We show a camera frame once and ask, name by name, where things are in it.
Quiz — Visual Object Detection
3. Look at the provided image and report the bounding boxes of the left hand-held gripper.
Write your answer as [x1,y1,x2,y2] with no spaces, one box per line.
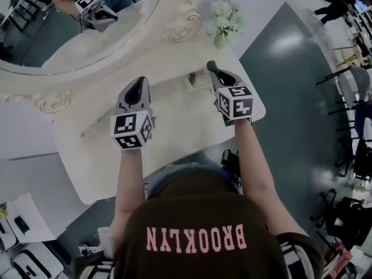
[109,76,156,151]

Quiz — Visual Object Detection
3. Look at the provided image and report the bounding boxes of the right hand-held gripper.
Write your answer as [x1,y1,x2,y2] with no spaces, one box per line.
[209,68,255,127]

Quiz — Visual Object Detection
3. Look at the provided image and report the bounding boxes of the white vanity drawer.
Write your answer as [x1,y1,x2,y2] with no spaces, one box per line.
[182,69,216,92]

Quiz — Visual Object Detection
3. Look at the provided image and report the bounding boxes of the person's left forearm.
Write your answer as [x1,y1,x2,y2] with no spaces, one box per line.
[111,147,146,245]

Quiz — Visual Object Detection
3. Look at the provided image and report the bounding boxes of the person's right forearm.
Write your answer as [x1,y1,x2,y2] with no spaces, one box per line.
[233,117,309,238]

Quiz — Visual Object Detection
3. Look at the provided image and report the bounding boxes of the white vanity table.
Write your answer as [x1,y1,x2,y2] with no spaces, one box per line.
[0,0,267,206]

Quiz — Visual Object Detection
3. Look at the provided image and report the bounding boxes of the white flower bouquet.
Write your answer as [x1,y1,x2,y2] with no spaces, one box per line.
[204,0,251,51]

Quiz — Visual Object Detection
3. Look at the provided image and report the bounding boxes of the brown top with pink print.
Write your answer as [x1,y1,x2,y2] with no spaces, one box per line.
[112,166,292,279]

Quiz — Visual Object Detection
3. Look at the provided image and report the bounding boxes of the grey chair black legs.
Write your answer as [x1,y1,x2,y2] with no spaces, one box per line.
[316,66,372,132]

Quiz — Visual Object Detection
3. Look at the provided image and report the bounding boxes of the white side table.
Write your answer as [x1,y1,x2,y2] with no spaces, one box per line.
[0,192,56,245]

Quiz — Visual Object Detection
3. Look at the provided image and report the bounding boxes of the black white striped sleeve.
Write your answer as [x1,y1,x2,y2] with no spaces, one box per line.
[76,256,116,279]
[275,232,325,279]

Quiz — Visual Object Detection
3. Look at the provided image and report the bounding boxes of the small black box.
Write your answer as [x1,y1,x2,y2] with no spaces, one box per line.
[13,216,31,235]

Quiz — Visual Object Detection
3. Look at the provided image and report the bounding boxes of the black office chair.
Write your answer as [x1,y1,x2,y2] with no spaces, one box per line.
[309,188,372,252]

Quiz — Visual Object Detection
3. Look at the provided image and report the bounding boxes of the white case black trim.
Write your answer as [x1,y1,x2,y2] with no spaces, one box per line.
[10,248,65,279]

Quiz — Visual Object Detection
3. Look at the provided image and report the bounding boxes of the red object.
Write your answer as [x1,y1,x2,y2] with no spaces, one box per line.
[324,242,353,274]

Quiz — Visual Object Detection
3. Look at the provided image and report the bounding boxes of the black device with straps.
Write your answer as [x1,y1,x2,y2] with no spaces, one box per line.
[220,149,242,187]

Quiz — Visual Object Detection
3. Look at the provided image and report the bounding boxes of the oval mirror ornate white frame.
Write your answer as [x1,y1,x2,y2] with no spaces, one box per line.
[0,0,204,78]

